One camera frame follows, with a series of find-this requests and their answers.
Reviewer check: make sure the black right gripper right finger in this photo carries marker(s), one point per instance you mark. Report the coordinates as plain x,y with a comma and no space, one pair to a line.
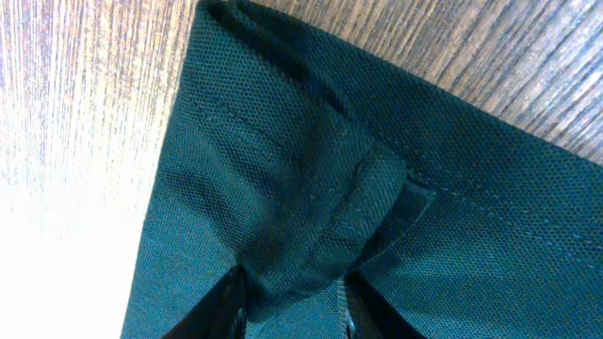
368,315

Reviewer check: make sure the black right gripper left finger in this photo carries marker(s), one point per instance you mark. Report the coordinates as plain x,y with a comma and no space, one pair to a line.
220,314

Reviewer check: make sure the black polo shirt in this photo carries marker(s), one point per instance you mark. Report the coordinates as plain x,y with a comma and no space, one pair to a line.
301,157

